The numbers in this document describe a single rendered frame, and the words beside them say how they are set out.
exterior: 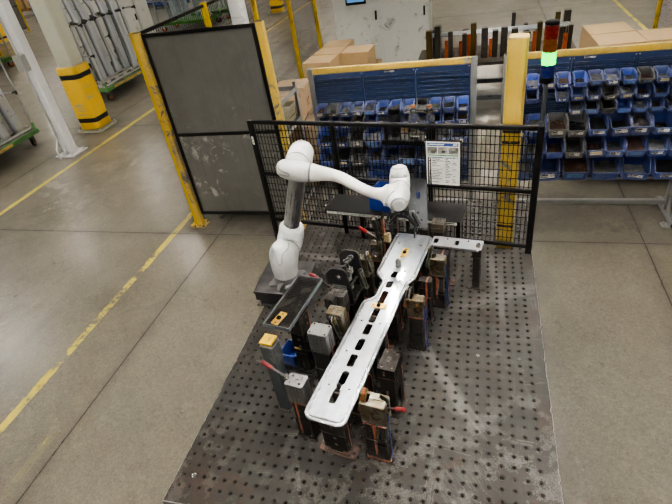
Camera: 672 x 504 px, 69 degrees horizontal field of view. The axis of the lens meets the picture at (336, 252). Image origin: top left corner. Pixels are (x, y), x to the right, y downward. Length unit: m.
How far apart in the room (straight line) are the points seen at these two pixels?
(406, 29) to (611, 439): 7.27
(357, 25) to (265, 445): 7.79
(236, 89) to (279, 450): 3.25
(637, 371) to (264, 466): 2.44
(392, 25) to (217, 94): 4.91
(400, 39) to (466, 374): 7.29
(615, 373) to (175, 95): 4.23
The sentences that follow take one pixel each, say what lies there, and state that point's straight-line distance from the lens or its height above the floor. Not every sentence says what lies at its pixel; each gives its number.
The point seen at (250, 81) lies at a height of 1.52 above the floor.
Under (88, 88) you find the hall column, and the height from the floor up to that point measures 0.72.
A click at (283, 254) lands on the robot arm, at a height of 1.05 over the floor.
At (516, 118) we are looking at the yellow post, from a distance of 2.98.
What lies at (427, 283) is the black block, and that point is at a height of 0.98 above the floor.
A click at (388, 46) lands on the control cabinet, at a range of 9.23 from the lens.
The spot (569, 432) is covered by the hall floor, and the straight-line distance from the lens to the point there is 3.33.
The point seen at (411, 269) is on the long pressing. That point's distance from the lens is 2.72.
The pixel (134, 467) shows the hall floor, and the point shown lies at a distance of 3.57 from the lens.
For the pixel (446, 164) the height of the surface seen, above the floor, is 1.30.
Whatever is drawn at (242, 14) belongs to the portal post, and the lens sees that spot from 6.72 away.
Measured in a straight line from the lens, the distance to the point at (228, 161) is 5.07.
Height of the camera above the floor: 2.66
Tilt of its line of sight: 35 degrees down
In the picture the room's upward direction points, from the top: 9 degrees counter-clockwise
